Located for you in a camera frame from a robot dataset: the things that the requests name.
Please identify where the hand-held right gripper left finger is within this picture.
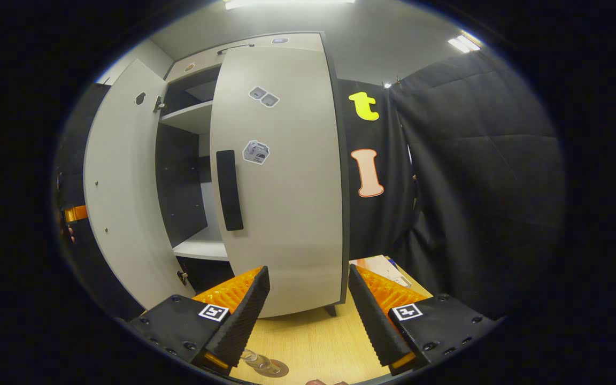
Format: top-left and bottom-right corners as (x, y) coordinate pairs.
(126, 266), (270, 376)

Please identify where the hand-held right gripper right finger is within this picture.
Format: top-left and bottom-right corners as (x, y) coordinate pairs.
(348, 263), (501, 376)

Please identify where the clear glass bottle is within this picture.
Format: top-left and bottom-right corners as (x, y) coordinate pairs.
(241, 348), (282, 375)

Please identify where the white cabinet door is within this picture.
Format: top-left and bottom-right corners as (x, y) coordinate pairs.
(210, 45), (344, 319)
(83, 59), (196, 312)

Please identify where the round brown coaster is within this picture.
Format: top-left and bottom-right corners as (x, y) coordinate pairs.
(255, 359), (290, 379)

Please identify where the white cabinet shelf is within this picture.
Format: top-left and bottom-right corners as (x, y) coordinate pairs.
(173, 225), (230, 261)
(159, 101), (214, 134)

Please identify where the white and grey cabinet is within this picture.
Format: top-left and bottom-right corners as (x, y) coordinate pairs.
(153, 31), (350, 319)

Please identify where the white cabinet drawer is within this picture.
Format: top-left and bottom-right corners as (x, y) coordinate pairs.
(166, 32), (324, 84)

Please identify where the beige cover book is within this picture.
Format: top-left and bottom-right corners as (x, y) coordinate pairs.
(350, 256), (412, 289)

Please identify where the black backdrop cloth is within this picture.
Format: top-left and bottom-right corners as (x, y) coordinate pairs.
(54, 51), (565, 321)

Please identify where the long ceiling light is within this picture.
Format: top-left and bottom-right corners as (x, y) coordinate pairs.
(447, 34), (483, 54)

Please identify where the black door handle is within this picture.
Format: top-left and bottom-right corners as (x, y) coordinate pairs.
(216, 150), (244, 232)

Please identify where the metal drawer handle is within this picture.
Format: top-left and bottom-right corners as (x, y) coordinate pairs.
(217, 43), (256, 56)

